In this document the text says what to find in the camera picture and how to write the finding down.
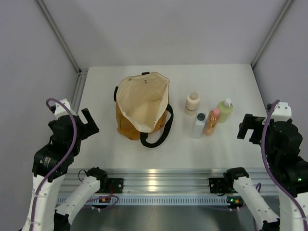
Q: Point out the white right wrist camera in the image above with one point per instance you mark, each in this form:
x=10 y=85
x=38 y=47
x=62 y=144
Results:
x=282 y=112

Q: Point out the aluminium frame post left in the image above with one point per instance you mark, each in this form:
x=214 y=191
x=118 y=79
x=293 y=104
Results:
x=54 y=28

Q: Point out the aluminium frame post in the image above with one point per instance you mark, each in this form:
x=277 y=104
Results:
x=54 y=28
x=273 y=30

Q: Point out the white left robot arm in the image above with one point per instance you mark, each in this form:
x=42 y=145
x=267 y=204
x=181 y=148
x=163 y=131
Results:
x=50 y=166

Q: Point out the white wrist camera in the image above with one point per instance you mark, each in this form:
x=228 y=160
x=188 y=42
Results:
x=61 y=109
x=282 y=112

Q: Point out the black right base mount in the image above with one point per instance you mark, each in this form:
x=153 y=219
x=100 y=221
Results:
x=218 y=186

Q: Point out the aluminium front rail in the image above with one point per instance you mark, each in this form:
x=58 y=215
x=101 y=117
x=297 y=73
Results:
x=169 y=181

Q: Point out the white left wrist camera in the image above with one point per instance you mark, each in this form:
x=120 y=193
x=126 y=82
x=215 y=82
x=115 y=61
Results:
x=61 y=109

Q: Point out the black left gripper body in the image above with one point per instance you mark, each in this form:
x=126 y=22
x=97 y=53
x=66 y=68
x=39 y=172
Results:
x=79 y=138

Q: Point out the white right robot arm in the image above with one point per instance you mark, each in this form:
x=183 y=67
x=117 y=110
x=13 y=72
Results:
x=291 y=181

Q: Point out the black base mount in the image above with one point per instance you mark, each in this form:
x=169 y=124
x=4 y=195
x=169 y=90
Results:
x=218 y=186
x=115 y=186

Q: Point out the aluminium frame post right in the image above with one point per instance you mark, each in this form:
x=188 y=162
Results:
x=273 y=30

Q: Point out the white bottle black cap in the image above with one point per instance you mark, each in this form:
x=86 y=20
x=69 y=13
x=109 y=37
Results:
x=198 y=126

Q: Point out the tan canvas bag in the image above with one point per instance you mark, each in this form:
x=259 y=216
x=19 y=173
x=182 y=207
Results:
x=143 y=111

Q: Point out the beige round cap bottle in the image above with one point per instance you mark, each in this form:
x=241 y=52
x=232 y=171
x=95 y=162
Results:
x=192 y=103

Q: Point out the green pump lotion bottle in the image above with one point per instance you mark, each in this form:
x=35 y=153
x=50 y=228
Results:
x=226 y=108

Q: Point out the orange pink cap bottle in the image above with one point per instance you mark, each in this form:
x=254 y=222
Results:
x=211 y=121

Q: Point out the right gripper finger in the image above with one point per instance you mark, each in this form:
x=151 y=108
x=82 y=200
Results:
x=251 y=122
x=256 y=137

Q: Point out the perforated cable duct strip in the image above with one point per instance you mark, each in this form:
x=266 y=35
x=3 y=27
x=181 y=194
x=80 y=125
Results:
x=168 y=200

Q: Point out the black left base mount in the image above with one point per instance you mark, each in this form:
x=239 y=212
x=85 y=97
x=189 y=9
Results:
x=115 y=186

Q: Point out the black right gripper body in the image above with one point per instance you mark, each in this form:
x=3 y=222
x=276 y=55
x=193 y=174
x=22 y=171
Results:
x=269 y=148

